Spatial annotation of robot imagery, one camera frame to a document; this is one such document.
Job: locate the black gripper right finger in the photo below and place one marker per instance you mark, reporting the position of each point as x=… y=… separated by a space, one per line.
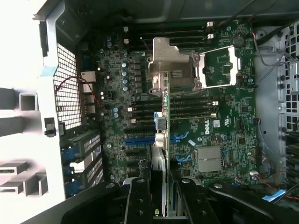
x=196 y=205

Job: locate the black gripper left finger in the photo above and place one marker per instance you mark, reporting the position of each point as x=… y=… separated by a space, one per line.
x=137 y=205

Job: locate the silver chipset heatsink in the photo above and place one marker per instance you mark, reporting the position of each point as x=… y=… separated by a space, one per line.
x=209 y=158

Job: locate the blue expansion slot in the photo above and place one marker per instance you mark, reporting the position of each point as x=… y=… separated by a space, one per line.
x=137 y=142

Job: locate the blue slot clip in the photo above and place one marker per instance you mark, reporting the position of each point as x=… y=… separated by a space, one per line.
x=73 y=189
x=69 y=171
x=69 y=153

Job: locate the black expansion slot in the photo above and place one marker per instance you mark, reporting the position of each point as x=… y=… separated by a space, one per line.
x=140 y=132

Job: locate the green Dell motherboard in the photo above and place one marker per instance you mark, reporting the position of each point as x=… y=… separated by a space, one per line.
x=210 y=112

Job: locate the grey parts rack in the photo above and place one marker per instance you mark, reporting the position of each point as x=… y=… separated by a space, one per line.
x=35 y=186

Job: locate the open grey PC case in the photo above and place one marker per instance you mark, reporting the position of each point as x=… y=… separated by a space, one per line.
x=49 y=100

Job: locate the silver drive cage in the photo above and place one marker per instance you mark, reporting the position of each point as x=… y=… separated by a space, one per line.
x=289 y=98

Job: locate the metal socket cover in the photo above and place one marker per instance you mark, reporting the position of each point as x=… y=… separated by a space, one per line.
x=233 y=63

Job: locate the thin socket locking lever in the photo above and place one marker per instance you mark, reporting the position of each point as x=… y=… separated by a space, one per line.
x=144 y=44

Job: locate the round coin cell battery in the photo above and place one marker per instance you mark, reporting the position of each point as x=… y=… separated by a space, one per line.
x=238 y=40

